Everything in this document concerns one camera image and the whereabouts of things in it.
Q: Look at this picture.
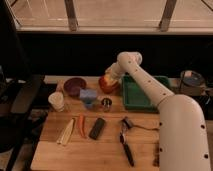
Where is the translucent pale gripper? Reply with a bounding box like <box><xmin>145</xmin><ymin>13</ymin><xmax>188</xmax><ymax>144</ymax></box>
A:
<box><xmin>105</xmin><ymin>70</ymin><xmax>120</xmax><ymax>81</ymax></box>

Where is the yellow red apple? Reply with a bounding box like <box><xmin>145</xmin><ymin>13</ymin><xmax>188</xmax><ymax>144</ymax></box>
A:
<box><xmin>103</xmin><ymin>75</ymin><xmax>117</xmax><ymax>87</ymax></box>

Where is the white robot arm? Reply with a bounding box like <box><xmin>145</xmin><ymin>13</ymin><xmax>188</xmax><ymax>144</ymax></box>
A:
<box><xmin>109</xmin><ymin>52</ymin><xmax>211</xmax><ymax>171</ymax></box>

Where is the red bowl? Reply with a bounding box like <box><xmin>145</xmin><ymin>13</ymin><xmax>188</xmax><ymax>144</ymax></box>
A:
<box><xmin>98</xmin><ymin>75</ymin><xmax>119</xmax><ymax>94</ymax></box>

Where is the purple bowl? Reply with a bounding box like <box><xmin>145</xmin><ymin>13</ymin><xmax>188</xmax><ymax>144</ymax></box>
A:
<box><xmin>64</xmin><ymin>77</ymin><xmax>87</xmax><ymax>97</ymax></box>

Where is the green plastic tray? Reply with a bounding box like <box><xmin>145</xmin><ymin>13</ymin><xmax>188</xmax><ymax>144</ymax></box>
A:
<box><xmin>122</xmin><ymin>75</ymin><xmax>164</xmax><ymax>113</ymax></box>

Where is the black rectangular block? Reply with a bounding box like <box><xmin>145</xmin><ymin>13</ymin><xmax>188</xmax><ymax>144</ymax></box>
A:
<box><xmin>89</xmin><ymin>118</ymin><xmax>106</xmax><ymax>140</ymax></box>

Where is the orange carrot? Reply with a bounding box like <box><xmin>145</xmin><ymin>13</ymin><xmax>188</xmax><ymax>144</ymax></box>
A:
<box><xmin>78</xmin><ymin>115</ymin><xmax>86</xmax><ymax>138</ymax></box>

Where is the wooden cutting board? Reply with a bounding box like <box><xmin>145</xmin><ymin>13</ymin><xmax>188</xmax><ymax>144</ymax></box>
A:
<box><xmin>30</xmin><ymin>76</ymin><xmax>164</xmax><ymax>171</ymax></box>

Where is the white cup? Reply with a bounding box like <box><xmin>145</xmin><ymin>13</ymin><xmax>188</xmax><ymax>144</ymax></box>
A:
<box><xmin>48</xmin><ymin>92</ymin><xmax>65</xmax><ymax>112</ymax></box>

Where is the grey round dish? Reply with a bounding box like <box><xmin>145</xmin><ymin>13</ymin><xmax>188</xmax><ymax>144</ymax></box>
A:
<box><xmin>180</xmin><ymin>70</ymin><xmax>205</xmax><ymax>87</ymax></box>

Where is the bunch of dark grapes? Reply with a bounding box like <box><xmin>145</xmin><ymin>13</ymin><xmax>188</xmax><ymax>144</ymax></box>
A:
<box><xmin>153</xmin><ymin>144</ymin><xmax>160</xmax><ymax>167</ymax></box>

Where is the black office chair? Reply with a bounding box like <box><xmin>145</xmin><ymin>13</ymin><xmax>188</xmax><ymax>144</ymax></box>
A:
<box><xmin>0</xmin><ymin>0</ymin><xmax>44</xmax><ymax>171</ymax></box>

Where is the black handled peeler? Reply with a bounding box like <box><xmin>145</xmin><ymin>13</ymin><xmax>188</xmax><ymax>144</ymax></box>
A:
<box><xmin>119</xmin><ymin>116</ymin><xmax>160</xmax><ymax>168</ymax></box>

